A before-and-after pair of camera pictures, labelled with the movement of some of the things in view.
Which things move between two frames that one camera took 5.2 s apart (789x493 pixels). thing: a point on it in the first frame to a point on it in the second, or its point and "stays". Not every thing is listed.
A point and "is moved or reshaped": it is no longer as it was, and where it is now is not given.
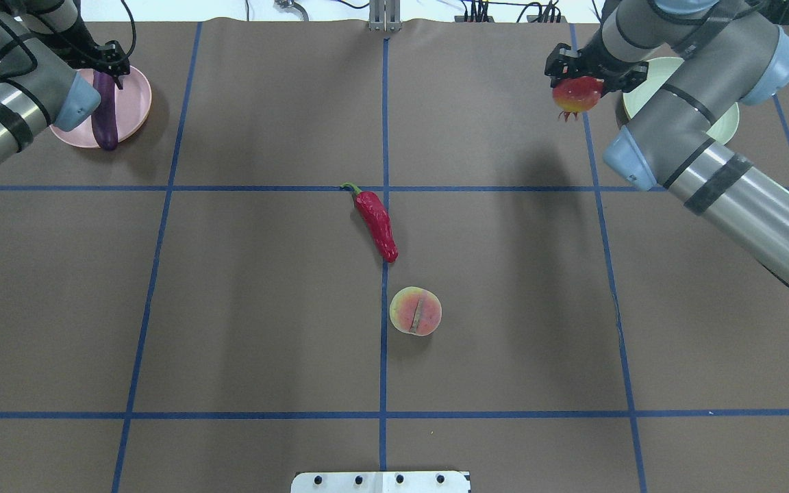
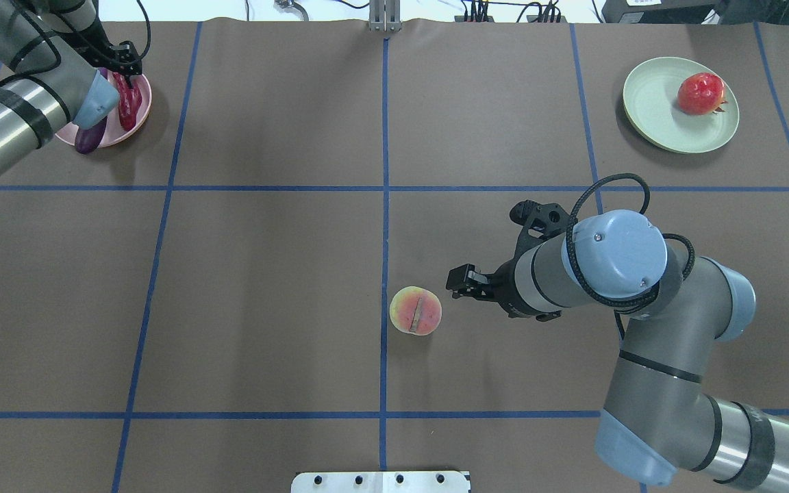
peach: x=415 y=311 stays
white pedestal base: x=381 y=482 stays
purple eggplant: x=105 y=120 is moved or reshaped
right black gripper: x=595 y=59 to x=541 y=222
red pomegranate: x=577 y=94 is moved or reshaped
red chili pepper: x=374 y=213 to x=129 y=98
